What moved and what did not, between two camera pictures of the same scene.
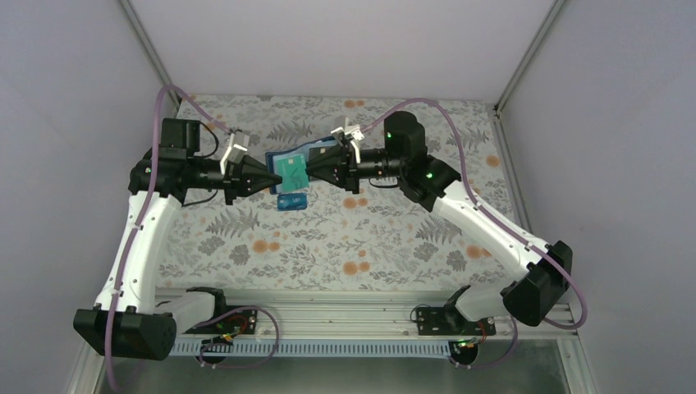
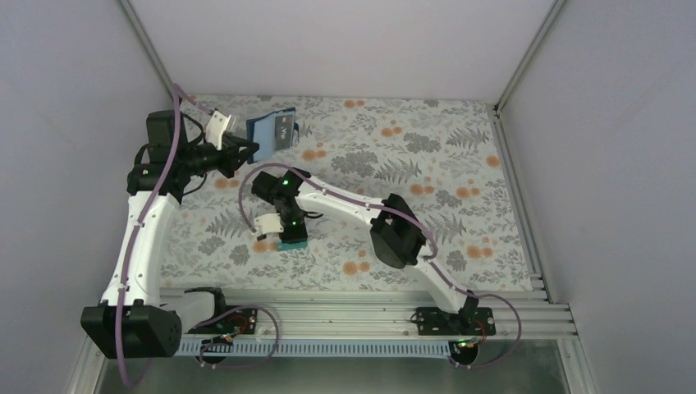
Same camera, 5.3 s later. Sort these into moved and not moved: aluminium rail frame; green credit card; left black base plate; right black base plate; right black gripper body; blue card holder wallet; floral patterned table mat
Moved: right black gripper body; green credit card; blue card holder wallet
Not moved: floral patterned table mat; right black base plate; left black base plate; aluminium rail frame
